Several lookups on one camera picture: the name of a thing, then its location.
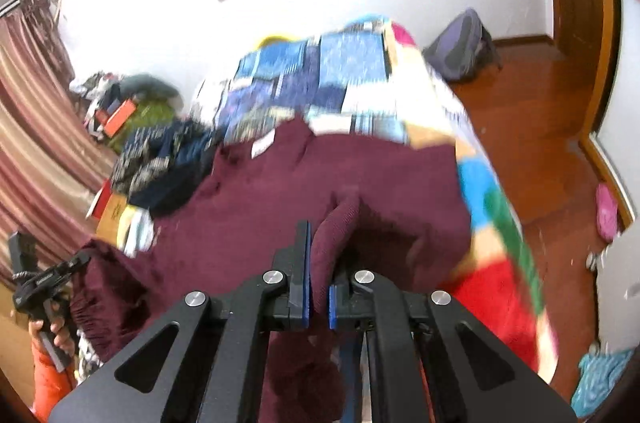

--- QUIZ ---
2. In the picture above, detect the green patterned cloth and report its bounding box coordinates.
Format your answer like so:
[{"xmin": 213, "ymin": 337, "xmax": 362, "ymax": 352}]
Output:
[{"xmin": 107, "ymin": 100, "xmax": 176, "ymax": 154}]

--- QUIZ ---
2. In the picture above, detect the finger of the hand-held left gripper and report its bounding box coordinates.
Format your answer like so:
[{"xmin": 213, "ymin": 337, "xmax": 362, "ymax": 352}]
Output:
[
  {"xmin": 47, "ymin": 250, "xmax": 93, "ymax": 290},
  {"xmin": 47, "ymin": 220, "xmax": 313, "ymax": 423}
]

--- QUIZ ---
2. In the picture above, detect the pink slipper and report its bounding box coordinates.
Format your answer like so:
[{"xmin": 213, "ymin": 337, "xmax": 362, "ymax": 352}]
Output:
[{"xmin": 595, "ymin": 183, "xmax": 621, "ymax": 244}]

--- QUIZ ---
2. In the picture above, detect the maroon button shirt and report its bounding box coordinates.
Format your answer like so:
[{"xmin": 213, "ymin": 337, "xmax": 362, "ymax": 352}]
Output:
[{"xmin": 70, "ymin": 118, "xmax": 473, "ymax": 423}]

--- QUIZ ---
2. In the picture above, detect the pile of dark patterned clothes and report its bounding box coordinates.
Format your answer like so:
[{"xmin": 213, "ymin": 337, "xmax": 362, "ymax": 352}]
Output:
[{"xmin": 112, "ymin": 118, "xmax": 226, "ymax": 219}]

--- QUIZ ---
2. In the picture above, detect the patchwork bedspread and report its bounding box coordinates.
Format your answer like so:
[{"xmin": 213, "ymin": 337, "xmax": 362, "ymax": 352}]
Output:
[{"xmin": 192, "ymin": 18, "xmax": 558, "ymax": 379}]

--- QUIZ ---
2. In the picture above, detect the striped brown curtain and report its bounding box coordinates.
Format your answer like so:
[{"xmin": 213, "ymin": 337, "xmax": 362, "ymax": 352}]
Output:
[{"xmin": 0, "ymin": 0, "xmax": 121, "ymax": 294}]

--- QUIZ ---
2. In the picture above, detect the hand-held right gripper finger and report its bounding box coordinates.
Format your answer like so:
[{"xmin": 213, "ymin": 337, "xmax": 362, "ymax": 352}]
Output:
[{"xmin": 327, "ymin": 265, "xmax": 581, "ymax": 423}]

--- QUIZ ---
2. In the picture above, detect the dark green cushion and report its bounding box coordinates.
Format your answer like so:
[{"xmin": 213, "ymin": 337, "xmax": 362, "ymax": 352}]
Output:
[{"xmin": 120, "ymin": 74, "xmax": 181, "ymax": 104}]

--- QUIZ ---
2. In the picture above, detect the grey backpack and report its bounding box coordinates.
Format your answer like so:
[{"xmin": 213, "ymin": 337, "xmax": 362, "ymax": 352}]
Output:
[{"xmin": 422, "ymin": 8, "xmax": 501, "ymax": 84}]

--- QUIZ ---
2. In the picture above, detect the teal cloth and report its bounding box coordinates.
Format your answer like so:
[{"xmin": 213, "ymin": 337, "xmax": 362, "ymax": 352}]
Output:
[{"xmin": 570, "ymin": 348, "xmax": 636, "ymax": 419}]

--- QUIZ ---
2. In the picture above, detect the red box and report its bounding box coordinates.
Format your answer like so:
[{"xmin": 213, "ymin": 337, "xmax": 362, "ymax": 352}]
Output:
[{"xmin": 86, "ymin": 180, "xmax": 113, "ymax": 221}]

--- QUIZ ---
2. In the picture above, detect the person's left hand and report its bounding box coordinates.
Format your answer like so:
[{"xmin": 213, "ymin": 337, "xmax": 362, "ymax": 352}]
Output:
[{"xmin": 27, "ymin": 303, "xmax": 77, "ymax": 356}]

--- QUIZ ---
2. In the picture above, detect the pile of clutter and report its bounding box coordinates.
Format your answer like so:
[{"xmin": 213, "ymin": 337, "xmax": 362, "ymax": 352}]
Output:
[{"xmin": 75, "ymin": 73, "xmax": 126, "ymax": 138}]

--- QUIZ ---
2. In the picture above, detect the orange box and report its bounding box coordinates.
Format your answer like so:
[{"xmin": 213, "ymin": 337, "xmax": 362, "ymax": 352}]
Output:
[{"xmin": 102, "ymin": 99, "xmax": 138, "ymax": 136}]

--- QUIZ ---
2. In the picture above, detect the yellow round object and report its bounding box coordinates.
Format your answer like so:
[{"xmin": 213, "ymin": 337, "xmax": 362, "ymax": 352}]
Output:
[{"xmin": 255, "ymin": 35, "xmax": 296, "ymax": 51}]

